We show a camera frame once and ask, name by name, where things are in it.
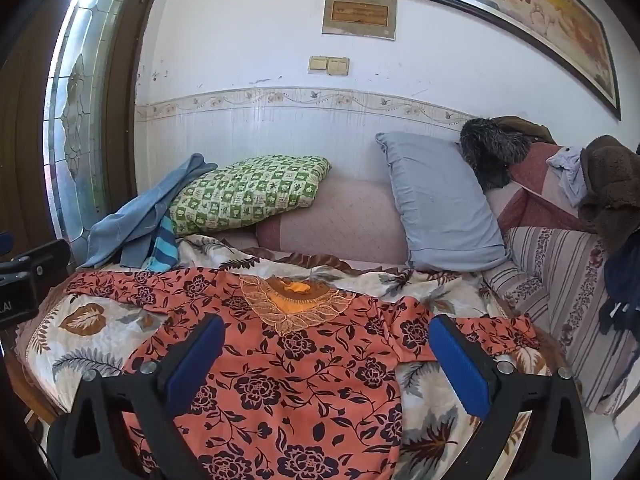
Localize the orange floral garment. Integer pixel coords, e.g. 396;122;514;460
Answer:
65;266;542;480

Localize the leaf print blanket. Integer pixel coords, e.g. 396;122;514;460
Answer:
16;233;557;480

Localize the blue grey cloth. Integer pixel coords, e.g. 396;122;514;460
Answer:
81;153;217;269

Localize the teal striped sock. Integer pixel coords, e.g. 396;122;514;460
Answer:
144;214;179;272

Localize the striped floral bedding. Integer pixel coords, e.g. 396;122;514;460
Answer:
484;226;639;415

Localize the grey blue pillow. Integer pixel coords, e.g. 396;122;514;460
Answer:
375;132;509;272

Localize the green checkered pillow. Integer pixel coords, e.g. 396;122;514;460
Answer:
169;155;331;236

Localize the stained glass door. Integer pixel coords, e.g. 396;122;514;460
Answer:
1;0;154;263

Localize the white blue cloth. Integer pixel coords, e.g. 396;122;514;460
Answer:
546;146;587;208

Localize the brown fleece garment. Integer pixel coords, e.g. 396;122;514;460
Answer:
578;136;640;255

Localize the pink bolster pillow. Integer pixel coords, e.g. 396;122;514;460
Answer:
256;177;408;264

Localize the dark furry garment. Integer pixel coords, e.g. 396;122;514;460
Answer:
459;118;532;192

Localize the framed painting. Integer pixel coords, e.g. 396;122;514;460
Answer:
431;0;622;119

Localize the beige wall switch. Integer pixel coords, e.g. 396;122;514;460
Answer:
308;56;350;77

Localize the wall plaque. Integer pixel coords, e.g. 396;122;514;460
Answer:
322;0;397;41

